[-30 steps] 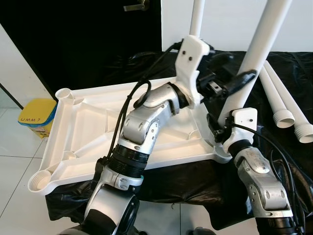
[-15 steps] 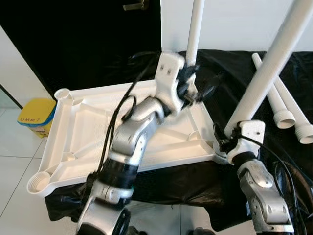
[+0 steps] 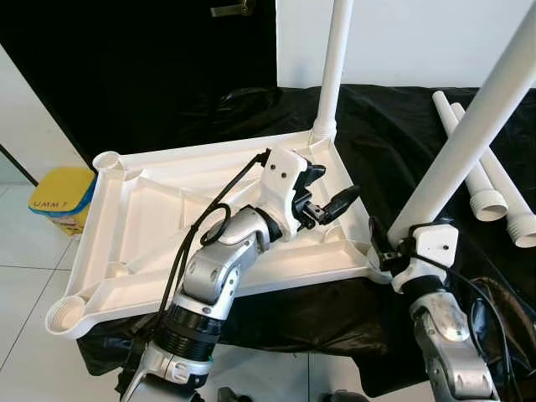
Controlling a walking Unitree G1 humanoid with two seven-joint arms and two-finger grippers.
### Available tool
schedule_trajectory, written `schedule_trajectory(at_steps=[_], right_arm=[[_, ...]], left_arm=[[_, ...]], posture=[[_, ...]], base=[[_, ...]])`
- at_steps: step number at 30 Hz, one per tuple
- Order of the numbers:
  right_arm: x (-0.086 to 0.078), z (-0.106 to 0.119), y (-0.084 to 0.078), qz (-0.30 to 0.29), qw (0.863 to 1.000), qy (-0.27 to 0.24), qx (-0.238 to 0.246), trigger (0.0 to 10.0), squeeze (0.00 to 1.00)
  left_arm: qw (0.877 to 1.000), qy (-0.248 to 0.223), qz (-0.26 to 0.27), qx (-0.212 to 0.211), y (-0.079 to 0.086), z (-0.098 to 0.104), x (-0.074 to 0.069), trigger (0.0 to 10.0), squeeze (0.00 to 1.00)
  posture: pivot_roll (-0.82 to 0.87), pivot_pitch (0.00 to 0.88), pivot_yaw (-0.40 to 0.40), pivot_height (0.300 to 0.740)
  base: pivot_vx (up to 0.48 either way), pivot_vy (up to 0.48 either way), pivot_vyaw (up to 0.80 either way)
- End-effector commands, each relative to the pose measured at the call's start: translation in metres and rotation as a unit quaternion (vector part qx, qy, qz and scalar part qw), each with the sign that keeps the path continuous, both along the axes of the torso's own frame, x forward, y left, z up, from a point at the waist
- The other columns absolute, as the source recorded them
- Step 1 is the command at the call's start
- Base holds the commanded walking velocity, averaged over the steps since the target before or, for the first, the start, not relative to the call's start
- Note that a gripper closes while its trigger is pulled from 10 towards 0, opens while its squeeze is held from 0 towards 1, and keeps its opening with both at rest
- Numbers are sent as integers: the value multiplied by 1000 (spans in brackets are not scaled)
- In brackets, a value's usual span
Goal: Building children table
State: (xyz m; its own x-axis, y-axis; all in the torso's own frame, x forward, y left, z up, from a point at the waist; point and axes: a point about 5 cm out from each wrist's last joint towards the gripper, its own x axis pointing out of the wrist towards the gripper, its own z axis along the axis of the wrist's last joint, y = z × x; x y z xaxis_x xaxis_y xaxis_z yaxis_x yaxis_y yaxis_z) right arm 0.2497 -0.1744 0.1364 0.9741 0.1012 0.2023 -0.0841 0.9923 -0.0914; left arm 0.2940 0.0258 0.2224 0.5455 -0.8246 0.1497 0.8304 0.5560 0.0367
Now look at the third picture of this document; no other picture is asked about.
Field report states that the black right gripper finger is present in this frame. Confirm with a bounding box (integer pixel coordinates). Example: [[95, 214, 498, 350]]
[[368, 215, 394, 271]]

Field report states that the white plastic table leg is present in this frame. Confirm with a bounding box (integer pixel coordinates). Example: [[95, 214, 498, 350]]
[[451, 102, 536, 250], [388, 4, 536, 244], [431, 90, 509, 223], [312, 0, 354, 145]]

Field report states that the white plastic table top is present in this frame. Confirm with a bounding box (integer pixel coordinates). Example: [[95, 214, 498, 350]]
[[46, 126, 390, 340]]

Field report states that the black plastic cover sheet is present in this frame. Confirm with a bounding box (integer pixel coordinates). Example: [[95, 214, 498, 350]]
[[80, 84, 536, 399]]

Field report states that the dark right robot foot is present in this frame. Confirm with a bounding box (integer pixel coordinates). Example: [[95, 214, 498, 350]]
[[322, 389, 371, 402]]

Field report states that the dark robot foot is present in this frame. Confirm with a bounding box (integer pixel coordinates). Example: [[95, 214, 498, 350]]
[[218, 387, 254, 402], [322, 389, 371, 402]]

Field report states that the dark left robot foot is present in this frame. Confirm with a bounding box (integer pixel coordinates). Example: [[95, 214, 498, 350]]
[[218, 387, 254, 402]]

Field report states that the black door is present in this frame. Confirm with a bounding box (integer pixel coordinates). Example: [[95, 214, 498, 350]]
[[0, 0, 280, 168]]

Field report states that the yellow bin with blue band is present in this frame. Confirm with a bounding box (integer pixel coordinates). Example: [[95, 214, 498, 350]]
[[28, 166, 97, 237]]

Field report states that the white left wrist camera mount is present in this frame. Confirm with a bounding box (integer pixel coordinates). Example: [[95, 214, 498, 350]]
[[266, 148, 309, 242]]

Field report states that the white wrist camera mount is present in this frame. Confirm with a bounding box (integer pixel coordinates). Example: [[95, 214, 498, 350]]
[[266, 148, 309, 242], [400, 222, 460, 290]]

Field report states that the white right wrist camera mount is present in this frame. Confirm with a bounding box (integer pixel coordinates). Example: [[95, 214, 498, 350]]
[[400, 222, 460, 290]]

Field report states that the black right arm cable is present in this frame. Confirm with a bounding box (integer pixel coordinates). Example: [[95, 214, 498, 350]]
[[400, 250, 518, 402]]

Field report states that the silver door lever handle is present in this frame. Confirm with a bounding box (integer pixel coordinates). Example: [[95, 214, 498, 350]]
[[209, 0, 256, 18]]

